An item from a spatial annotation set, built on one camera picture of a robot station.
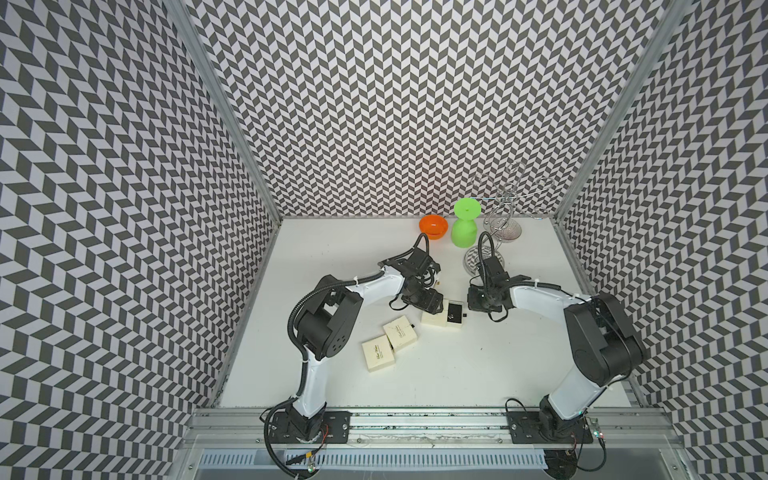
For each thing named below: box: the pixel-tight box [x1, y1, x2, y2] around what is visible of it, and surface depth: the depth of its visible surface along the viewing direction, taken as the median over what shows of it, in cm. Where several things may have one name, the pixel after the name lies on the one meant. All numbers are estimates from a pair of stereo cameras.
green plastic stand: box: [451, 197, 481, 248], surface depth 82 cm
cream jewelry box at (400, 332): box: [383, 315, 418, 351], surface depth 88 cm
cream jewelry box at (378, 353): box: [361, 334, 396, 373], surface depth 84 cm
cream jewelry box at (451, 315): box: [421, 298, 464, 327], surface depth 91 cm
